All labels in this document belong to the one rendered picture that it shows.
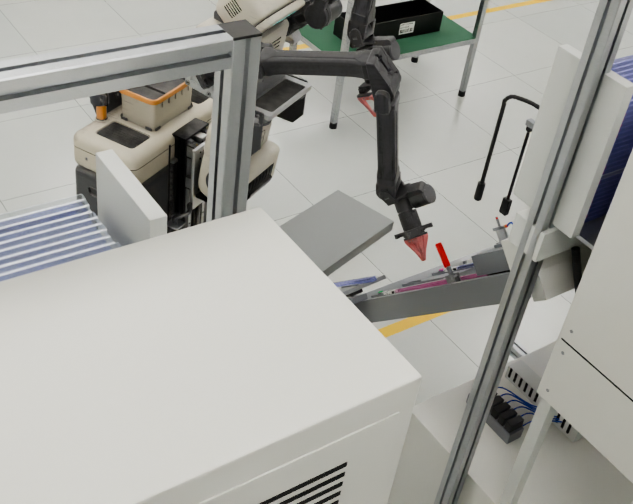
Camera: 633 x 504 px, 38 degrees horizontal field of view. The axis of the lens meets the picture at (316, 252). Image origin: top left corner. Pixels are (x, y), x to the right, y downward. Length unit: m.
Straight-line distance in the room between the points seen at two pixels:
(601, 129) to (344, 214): 1.51
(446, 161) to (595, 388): 2.81
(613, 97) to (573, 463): 1.10
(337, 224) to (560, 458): 1.07
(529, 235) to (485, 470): 0.74
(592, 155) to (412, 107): 3.33
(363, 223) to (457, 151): 1.73
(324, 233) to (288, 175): 1.34
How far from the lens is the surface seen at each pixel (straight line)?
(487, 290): 2.02
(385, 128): 2.47
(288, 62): 2.42
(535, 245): 1.81
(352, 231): 2.98
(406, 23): 4.84
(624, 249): 1.73
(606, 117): 1.66
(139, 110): 2.96
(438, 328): 3.60
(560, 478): 2.40
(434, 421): 2.41
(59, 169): 4.24
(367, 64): 2.32
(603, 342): 1.83
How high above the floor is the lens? 2.38
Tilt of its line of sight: 38 degrees down
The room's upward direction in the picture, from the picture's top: 9 degrees clockwise
